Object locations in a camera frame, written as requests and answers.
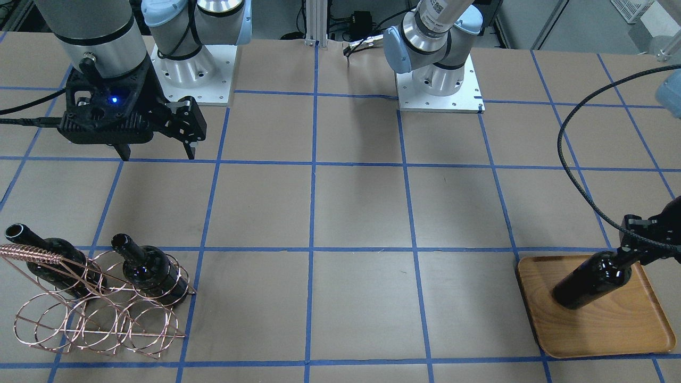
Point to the aluminium frame post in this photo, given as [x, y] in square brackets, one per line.
[316, 23]

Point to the copper wire bottle basket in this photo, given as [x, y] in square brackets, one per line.
[119, 318]

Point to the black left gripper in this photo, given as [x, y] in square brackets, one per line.
[671, 219]

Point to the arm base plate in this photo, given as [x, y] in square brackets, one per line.
[208, 76]
[433, 89]

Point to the dark wine bottle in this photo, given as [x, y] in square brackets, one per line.
[74, 276]
[150, 271]
[600, 274]

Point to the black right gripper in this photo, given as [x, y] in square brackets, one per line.
[155, 93]

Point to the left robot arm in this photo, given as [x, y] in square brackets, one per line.
[437, 36]

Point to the wooden tray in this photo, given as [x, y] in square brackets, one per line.
[628, 321]

